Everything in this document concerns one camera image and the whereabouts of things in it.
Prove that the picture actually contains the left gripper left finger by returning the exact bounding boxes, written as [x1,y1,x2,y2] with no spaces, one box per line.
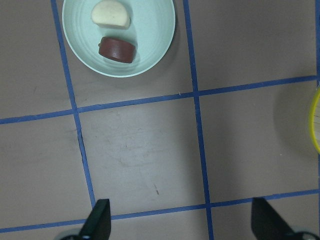
[79,199,111,240]

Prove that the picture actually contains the brown round bun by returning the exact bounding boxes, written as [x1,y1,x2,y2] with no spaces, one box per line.
[98,36,136,64]

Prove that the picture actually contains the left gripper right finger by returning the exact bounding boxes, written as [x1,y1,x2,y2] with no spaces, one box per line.
[251,197,298,240]

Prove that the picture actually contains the white half-moon bun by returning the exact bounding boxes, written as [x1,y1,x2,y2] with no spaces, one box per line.
[91,0,131,29]

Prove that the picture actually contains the centre yellow steamer basket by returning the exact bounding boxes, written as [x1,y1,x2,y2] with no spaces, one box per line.
[308,86,320,153]

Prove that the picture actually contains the pale green plate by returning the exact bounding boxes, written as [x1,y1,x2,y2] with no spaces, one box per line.
[62,0,176,78]

